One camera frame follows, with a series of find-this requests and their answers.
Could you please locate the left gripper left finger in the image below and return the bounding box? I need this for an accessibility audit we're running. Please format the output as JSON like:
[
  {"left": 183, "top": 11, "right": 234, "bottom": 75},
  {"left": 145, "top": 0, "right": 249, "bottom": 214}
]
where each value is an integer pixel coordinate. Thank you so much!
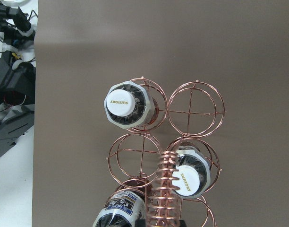
[{"left": 135, "top": 219, "right": 146, "bottom": 227}]

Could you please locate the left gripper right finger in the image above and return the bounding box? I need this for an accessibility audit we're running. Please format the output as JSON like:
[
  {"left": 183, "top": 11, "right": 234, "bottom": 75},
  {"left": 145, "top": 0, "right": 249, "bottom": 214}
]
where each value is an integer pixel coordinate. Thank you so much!
[{"left": 179, "top": 220, "right": 187, "bottom": 227}]

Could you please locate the copper wire bottle basket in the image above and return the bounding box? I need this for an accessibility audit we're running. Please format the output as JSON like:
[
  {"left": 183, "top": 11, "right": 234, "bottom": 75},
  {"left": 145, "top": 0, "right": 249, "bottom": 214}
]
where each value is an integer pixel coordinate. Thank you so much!
[{"left": 104, "top": 78, "right": 226, "bottom": 227}]

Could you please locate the tea bottle taken to tray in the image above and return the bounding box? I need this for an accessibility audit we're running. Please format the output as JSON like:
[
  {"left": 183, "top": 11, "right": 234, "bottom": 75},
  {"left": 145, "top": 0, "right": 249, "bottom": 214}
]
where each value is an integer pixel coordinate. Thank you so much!
[{"left": 104, "top": 81, "right": 159, "bottom": 129}]

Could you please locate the tea bottle near left gripper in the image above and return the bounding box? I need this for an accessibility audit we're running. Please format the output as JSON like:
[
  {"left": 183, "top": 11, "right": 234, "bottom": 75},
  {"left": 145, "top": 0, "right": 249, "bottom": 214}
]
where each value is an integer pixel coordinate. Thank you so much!
[{"left": 93, "top": 179, "right": 152, "bottom": 227}]

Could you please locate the tea bottle middle basket slot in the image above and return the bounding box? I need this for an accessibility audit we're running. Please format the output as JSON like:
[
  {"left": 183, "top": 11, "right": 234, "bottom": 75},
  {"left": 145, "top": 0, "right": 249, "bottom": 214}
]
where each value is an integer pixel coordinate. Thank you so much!
[{"left": 172, "top": 145, "right": 211, "bottom": 198}]

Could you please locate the black gripper parts pile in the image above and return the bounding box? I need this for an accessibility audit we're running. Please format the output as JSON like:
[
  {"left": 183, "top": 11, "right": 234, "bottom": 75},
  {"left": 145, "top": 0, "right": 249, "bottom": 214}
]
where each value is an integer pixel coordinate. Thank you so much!
[{"left": 0, "top": 0, "right": 38, "bottom": 158}]

